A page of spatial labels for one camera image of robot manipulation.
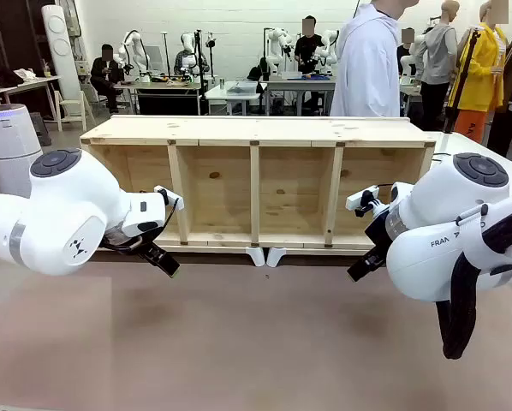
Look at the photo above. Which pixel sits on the mannequin in yellow jacket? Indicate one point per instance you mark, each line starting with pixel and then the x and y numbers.
pixel 480 64

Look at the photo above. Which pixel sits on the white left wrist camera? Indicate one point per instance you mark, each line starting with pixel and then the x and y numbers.
pixel 170 198

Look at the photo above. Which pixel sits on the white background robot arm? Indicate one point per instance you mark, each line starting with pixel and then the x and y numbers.
pixel 329 45
pixel 187 47
pixel 134 47
pixel 278 43

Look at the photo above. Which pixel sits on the pine wooden shelf unit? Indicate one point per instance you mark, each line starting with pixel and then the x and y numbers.
pixel 239 128

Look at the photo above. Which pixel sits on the table with clothes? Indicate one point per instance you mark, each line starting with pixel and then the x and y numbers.
pixel 20 83

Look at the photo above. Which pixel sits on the mannequin in grey hoodie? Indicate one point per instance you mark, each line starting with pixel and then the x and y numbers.
pixel 438 51

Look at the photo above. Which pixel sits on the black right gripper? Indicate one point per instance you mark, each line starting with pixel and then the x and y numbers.
pixel 378 233

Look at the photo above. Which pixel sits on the standing person in black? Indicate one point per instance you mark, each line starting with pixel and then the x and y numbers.
pixel 308 47

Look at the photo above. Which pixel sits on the seated person in plaid shirt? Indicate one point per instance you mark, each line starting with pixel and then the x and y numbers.
pixel 183 57

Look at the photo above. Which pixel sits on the tall white air conditioner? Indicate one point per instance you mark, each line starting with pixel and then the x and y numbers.
pixel 61 47

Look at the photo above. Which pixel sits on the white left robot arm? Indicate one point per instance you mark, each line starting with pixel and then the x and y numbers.
pixel 67 201

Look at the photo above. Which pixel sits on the grey long work table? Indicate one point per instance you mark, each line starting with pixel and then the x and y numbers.
pixel 299 82

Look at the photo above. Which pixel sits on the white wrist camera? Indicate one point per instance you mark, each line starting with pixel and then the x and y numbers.
pixel 361 199
pixel 170 198

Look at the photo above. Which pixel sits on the black tripod stand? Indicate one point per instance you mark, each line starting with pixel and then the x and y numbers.
pixel 463 73

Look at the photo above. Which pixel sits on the person in white hoodie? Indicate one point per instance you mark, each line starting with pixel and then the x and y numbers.
pixel 367 64

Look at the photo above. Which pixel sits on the seated person in black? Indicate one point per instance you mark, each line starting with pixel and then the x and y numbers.
pixel 104 73

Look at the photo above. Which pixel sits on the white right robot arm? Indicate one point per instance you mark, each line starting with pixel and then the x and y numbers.
pixel 436 214

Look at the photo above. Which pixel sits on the white work table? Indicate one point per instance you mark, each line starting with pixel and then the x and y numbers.
pixel 234 92

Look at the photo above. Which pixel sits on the person with blurred face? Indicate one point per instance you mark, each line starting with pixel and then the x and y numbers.
pixel 406 53

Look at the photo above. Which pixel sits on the white round air purifier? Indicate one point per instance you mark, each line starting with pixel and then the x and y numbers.
pixel 10 137

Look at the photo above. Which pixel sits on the white wooden chair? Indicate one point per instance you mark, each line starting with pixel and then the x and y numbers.
pixel 74 109

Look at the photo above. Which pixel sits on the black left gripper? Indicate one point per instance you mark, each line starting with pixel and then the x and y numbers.
pixel 123 242

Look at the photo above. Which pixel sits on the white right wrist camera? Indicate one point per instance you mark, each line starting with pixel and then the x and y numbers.
pixel 361 199

